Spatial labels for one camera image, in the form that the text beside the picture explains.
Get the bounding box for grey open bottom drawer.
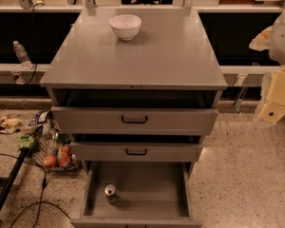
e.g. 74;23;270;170
71;161;201;228

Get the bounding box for white ceramic bowl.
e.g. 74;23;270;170
109;14;142;41

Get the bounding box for wire basket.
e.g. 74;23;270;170
30;119;81;173

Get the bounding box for yellow snack packets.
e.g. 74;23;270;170
0;117;22;134

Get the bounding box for metal bracket clamp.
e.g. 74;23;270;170
234;74;248;114

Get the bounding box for grey middle drawer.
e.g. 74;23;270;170
71;142;202;162

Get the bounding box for grey top drawer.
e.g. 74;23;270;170
51;106;219;136

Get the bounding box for grey drawer cabinet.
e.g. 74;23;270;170
39;7;228;109

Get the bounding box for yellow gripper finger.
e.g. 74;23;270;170
254;66;285;127
249;26;273;51

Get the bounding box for black pole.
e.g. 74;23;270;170
0;148;29;212

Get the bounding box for black floor cable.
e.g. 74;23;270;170
0;138;72;228

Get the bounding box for red apple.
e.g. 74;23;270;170
43;155;57;167

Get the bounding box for silver redbull can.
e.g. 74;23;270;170
104;184;118;204

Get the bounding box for red snack bag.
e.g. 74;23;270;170
57;146;71;167

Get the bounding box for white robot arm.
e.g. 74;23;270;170
249;9;285;127

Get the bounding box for green snack bag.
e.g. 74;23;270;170
18;134;35;150

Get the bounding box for clear plastic water bottle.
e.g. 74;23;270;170
13;41;33;70

